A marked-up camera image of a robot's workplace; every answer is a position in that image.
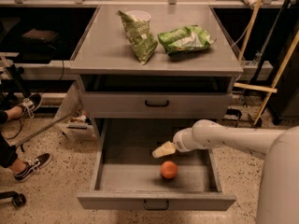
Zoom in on black sneaker upper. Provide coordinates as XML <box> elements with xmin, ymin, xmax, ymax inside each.
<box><xmin>18</xmin><ymin>93</ymin><xmax>42</xmax><ymax>119</ymax></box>

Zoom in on grey metal pole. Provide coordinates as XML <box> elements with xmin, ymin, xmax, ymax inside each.
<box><xmin>14</xmin><ymin>111</ymin><xmax>75</xmax><ymax>148</ymax></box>

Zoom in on closed grey upper drawer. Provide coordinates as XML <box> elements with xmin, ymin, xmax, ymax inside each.
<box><xmin>81</xmin><ymin>92</ymin><xmax>233</xmax><ymax>119</ymax></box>

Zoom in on flat green chip bag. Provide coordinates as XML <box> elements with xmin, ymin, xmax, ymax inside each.
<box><xmin>158</xmin><ymin>25</ymin><xmax>214</xmax><ymax>55</ymax></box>

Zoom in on orange fruit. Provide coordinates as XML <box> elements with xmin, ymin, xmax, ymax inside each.
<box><xmin>161</xmin><ymin>161</ymin><xmax>178</xmax><ymax>179</ymax></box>

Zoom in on clear plastic storage bin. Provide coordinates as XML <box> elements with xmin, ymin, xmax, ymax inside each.
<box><xmin>57</xmin><ymin>112</ymin><xmax>96</xmax><ymax>141</ymax></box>

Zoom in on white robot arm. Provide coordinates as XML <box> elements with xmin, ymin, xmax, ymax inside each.
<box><xmin>152</xmin><ymin>119</ymin><xmax>299</xmax><ymax>224</ymax></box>

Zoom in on black chair caster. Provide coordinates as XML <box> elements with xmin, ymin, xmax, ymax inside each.
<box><xmin>0</xmin><ymin>191</ymin><xmax>26</xmax><ymax>208</ymax></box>

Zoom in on open grey middle drawer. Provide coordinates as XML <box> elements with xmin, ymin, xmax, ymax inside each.
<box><xmin>78</xmin><ymin>119</ymin><xmax>236</xmax><ymax>211</ymax></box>

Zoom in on person leg black trousers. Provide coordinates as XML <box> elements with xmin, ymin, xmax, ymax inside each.
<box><xmin>0</xmin><ymin>106</ymin><xmax>27</xmax><ymax>175</ymax></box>

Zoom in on dark box on shelf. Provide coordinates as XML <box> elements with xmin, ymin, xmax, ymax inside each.
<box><xmin>21</xmin><ymin>29</ymin><xmax>59</xmax><ymax>44</ymax></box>

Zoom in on upright green chip bag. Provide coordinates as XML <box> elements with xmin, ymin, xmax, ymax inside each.
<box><xmin>118</xmin><ymin>10</ymin><xmax>158</xmax><ymax>64</ymax></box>

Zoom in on grey drawer cabinet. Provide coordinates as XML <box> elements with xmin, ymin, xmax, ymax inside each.
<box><xmin>71</xmin><ymin>4</ymin><xmax>243</xmax><ymax>131</ymax></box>

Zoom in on wooden easel frame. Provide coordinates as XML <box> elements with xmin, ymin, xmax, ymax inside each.
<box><xmin>233</xmin><ymin>0</ymin><xmax>299</xmax><ymax>127</ymax></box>

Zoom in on black sneaker lower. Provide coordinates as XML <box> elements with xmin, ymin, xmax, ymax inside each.
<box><xmin>11</xmin><ymin>153</ymin><xmax>51</xmax><ymax>182</ymax></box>

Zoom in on black sneaker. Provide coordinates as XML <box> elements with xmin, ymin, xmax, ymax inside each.
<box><xmin>18</xmin><ymin>93</ymin><xmax>42</xmax><ymax>119</ymax></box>
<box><xmin>11</xmin><ymin>153</ymin><xmax>51</xmax><ymax>182</ymax></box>

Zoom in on white paper cup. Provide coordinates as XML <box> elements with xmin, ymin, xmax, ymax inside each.
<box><xmin>126</xmin><ymin>10</ymin><xmax>151</xmax><ymax>22</ymax></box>

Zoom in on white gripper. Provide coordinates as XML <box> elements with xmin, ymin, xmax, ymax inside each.
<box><xmin>152</xmin><ymin>128</ymin><xmax>199</xmax><ymax>158</ymax></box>

